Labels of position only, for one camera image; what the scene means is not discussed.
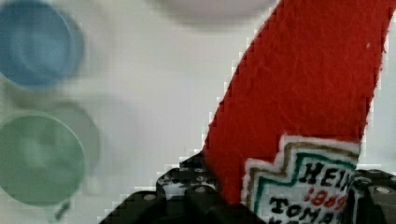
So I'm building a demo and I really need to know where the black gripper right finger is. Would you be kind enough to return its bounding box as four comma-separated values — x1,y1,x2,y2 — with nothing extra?
345,169,396,224

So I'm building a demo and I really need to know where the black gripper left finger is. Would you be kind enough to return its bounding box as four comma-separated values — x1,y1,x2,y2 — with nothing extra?
99,153,266,224

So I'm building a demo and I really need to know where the red felt ketchup bottle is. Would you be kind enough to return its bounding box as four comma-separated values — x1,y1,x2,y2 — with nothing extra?
204,0,395,224

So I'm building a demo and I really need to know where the green mug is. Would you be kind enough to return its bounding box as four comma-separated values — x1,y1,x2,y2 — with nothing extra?
1,103,100,224

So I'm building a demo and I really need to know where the lilac round plate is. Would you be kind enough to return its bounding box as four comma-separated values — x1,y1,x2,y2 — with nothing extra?
146,0,278,26

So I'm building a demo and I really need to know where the blue bowl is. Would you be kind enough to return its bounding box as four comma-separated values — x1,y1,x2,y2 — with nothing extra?
0,0,84,90

